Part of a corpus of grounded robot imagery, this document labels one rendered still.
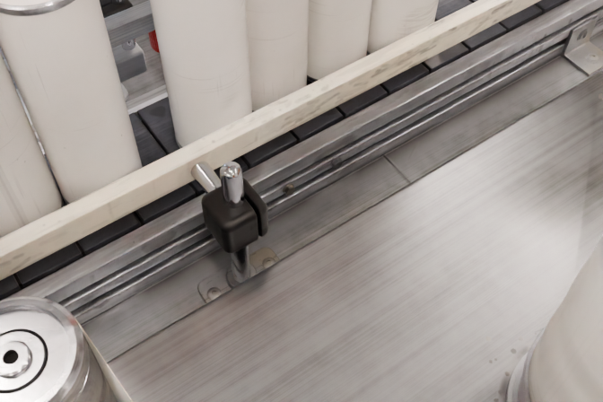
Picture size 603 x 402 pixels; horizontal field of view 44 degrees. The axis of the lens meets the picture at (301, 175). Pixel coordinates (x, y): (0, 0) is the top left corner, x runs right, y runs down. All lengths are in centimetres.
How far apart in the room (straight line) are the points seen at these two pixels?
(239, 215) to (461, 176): 15
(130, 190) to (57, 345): 22
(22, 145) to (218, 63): 11
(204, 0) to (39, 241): 16
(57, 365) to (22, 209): 23
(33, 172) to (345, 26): 21
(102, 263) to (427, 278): 19
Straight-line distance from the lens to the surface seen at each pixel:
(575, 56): 65
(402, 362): 41
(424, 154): 55
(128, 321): 48
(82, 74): 38
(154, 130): 50
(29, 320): 22
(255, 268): 48
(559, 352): 34
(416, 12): 51
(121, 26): 45
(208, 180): 43
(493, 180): 48
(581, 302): 31
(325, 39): 49
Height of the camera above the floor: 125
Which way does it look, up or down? 53 degrees down
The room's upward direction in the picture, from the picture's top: 1 degrees clockwise
